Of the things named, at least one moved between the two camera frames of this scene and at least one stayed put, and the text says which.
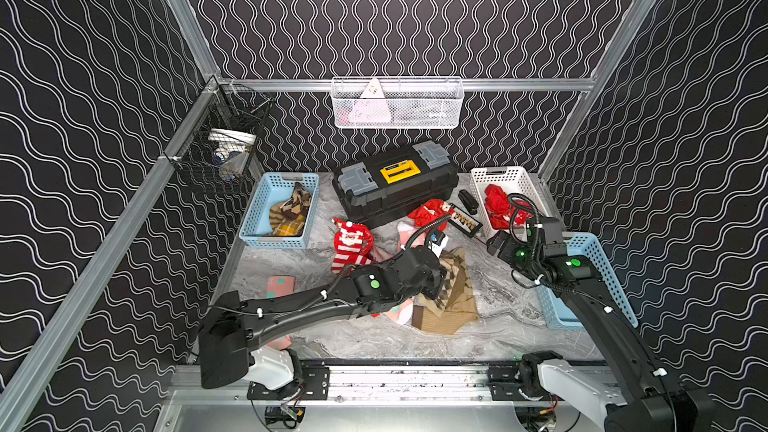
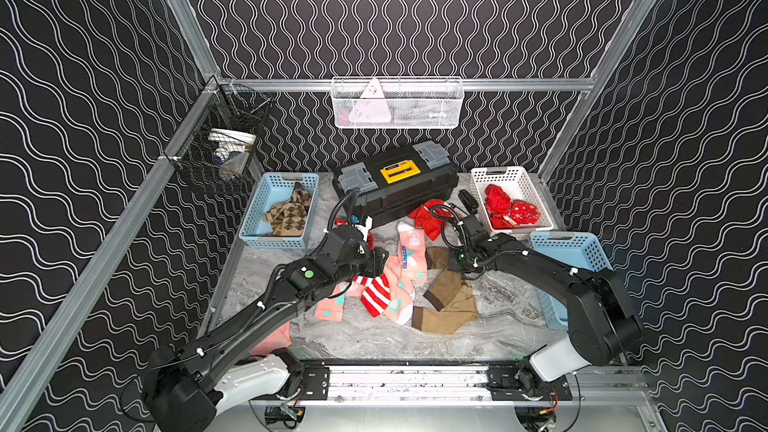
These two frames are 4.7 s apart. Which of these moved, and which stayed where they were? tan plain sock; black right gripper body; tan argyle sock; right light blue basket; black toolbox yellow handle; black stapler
Moved: black right gripper body; tan argyle sock
Stayed: black stapler; tan plain sock; black toolbox yellow handle; right light blue basket
